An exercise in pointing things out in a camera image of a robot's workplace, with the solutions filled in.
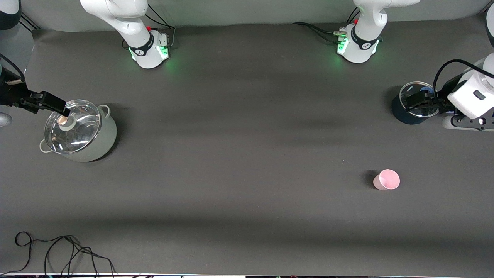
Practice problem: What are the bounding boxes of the dark grey table mat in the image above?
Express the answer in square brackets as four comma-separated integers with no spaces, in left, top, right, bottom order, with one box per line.
[0,15,494,275]

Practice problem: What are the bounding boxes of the black arm wrist cable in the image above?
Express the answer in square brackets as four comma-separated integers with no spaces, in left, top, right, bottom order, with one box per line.
[433,59,487,101]
[0,53,26,83]

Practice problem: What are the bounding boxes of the grey-green cooking pot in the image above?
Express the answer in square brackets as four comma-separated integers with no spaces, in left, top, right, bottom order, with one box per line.
[39,104,117,163]

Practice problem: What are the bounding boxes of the glass lid with blue knob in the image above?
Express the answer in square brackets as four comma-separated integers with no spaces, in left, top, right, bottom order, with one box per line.
[399,81,442,117]

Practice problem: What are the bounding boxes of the dark blue saucepan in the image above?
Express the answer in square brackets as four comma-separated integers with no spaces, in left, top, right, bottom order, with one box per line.
[391,83,444,125]

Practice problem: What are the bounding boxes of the black arm base cable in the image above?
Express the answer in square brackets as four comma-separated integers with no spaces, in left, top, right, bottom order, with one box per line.
[291,8,359,44]
[123,4,176,50]

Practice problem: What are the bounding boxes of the glass lid with grey knob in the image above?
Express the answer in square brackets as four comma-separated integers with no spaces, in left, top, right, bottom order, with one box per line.
[44,99,102,154]

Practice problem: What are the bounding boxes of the black left arm base cable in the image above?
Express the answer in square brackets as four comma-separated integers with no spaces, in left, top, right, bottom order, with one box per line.
[291,8,359,44]

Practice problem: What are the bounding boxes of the black right arm base cable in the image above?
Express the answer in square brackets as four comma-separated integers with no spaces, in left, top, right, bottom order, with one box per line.
[123,4,176,50]

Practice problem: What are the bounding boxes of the pink plastic cup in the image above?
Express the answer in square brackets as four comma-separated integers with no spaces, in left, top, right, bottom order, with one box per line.
[372,169,401,190]

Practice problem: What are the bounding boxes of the black left arm wrist cable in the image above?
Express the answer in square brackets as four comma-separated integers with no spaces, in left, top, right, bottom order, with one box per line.
[433,59,487,101]

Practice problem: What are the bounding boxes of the thin black loose cable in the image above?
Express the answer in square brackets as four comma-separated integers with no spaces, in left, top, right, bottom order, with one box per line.
[0,231,116,276]

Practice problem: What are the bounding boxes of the black right arm wrist cable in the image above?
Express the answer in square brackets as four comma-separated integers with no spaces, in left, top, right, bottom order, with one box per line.
[0,53,26,83]

